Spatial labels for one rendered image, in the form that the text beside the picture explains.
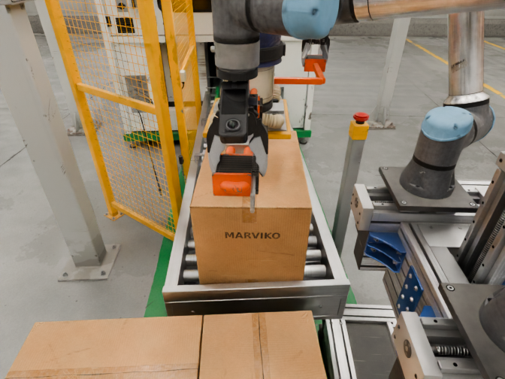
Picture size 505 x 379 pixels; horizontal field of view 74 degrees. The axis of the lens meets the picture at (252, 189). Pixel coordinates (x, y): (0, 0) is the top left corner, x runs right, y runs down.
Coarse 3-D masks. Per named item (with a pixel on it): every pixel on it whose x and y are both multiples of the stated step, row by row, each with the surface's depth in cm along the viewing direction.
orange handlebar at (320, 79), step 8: (320, 72) 125; (280, 80) 119; (288, 80) 119; (296, 80) 119; (304, 80) 119; (312, 80) 119; (320, 80) 119; (232, 152) 73; (248, 152) 73; (224, 184) 63; (232, 184) 62; (240, 184) 62; (248, 184) 63; (232, 192) 63; (240, 192) 63
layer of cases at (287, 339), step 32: (96, 320) 120; (128, 320) 120; (160, 320) 120; (192, 320) 120; (224, 320) 120; (256, 320) 120; (288, 320) 120; (32, 352) 111; (64, 352) 111; (96, 352) 111; (128, 352) 111; (160, 352) 111; (192, 352) 111; (224, 352) 111; (256, 352) 111; (288, 352) 111; (320, 352) 111
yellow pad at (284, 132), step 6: (276, 102) 126; (282, 102) 132; (282, 114) 121; (288, 114) 123; (288, 120) 118; (282, 126) 113; (288, 126) 114; (270, 132) 110; (276, 132) 110; (282, 132) 110; (288, 132) 110; (270, 138) 110; (276, 138) 110; (282, 138) 110; (288, 138) 110
